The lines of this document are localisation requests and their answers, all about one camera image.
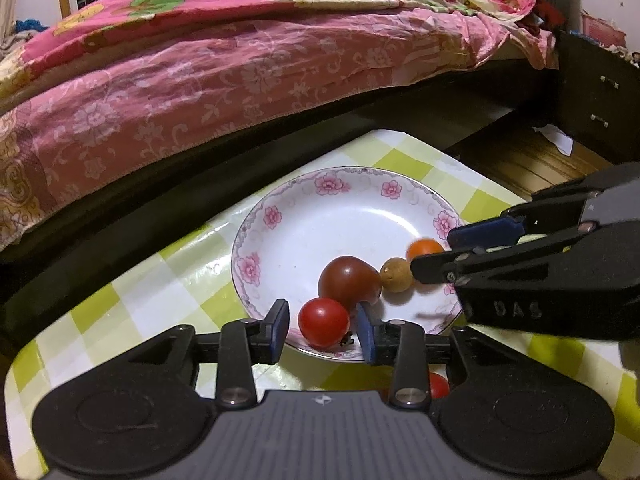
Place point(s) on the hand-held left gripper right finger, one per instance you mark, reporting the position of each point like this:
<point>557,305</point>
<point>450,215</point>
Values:
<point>364,334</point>

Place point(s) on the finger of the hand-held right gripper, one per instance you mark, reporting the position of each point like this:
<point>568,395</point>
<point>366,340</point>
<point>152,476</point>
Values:
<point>480,236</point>
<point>480,262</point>

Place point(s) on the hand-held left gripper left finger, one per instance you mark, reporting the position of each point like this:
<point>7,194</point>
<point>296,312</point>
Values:
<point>280,331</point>

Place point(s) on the bright red tomato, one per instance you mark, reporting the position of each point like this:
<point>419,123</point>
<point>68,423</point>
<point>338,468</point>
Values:
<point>323,321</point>

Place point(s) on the orange cherry tomato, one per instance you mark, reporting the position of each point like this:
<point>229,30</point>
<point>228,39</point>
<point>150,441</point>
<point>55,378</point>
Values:
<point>424,248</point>

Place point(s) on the yellow cherry tomato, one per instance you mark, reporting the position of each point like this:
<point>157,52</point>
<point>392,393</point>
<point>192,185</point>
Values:
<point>396,274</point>

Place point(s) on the white floral plate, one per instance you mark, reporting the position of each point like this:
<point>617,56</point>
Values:
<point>325,220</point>

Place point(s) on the dark red tomato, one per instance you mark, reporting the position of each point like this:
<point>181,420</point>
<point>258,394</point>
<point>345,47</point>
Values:
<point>349,280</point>

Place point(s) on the small red cherry tomato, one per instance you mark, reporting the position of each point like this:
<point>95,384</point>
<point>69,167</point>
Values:
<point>438,386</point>

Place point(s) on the white paper sheet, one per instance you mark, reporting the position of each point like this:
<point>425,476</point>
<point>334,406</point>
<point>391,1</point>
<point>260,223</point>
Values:
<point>556,138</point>

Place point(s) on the dark nightstand with drawers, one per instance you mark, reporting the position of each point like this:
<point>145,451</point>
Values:
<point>590,95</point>

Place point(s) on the dark red clothing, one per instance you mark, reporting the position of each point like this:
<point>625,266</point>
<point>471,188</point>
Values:
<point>545,15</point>

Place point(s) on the pink basket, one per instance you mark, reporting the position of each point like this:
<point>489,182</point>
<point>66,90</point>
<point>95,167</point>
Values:
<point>602,30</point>

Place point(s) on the pink floral bed sheet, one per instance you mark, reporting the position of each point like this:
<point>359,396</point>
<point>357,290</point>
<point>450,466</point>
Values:
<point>200,85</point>

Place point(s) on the colourful printed quilt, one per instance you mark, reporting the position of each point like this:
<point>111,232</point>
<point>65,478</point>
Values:
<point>150,5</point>

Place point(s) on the blue cloth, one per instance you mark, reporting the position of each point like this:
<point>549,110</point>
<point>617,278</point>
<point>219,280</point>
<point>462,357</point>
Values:
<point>27,25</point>

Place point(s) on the dark wooden bed frame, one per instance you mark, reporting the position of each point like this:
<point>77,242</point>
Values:
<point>150,210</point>

